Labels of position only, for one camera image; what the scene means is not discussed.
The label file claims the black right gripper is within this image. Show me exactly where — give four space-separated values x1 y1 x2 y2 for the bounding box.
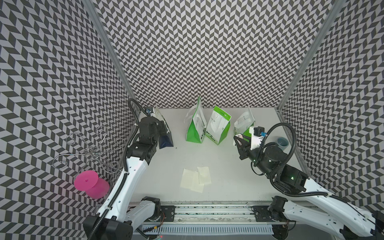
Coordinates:
234 133 275 178

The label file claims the navy and cream tote bag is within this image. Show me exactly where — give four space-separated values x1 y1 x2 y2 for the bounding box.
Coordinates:
154 107 174 149

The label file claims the green white tea bag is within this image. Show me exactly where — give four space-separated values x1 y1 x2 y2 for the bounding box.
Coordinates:
205 106 232 145
184 96 207 144
234 107 255 137

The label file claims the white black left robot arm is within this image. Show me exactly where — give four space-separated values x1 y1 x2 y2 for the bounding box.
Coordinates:
83 99 167 240

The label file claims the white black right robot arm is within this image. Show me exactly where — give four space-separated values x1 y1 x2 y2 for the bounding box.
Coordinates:
234 123 384 240

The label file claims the blue-grey ceramic cup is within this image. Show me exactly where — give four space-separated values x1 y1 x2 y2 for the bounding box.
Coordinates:
276 137 290 151

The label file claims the pink plastic disc spool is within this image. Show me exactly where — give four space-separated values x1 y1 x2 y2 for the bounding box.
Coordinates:
74 170 110 199

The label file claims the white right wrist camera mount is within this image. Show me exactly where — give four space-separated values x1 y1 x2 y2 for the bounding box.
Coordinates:
249 127 266 150

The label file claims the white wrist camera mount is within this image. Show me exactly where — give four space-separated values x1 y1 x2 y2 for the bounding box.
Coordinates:
144 107 157 118
249 127 266 150

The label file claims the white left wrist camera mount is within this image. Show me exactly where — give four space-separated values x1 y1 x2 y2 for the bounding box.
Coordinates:
144 107 157 118

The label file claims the silver wire rack stand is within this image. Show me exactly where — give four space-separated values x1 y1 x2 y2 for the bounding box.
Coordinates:
51 125 132 175

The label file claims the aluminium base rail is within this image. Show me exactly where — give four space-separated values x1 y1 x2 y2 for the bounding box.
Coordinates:
89 202 340 238

